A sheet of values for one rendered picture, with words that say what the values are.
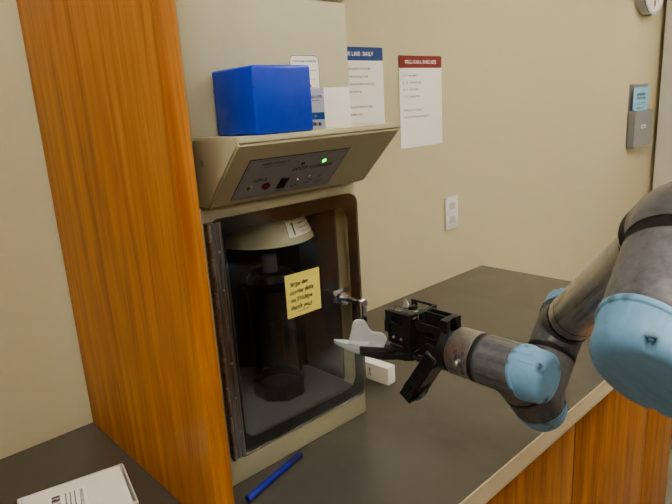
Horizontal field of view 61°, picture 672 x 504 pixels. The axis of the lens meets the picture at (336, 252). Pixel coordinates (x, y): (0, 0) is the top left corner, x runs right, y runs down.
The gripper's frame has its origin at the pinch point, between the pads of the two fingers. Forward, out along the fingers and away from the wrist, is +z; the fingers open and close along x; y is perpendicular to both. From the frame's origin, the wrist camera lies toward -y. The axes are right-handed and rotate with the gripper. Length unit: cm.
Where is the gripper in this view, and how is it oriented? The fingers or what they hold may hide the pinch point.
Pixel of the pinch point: (363, 331)
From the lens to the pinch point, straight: 104.6
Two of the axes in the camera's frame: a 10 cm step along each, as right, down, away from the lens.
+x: -7.3, 2.1, -6.5
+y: -0.6, -9.7, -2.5
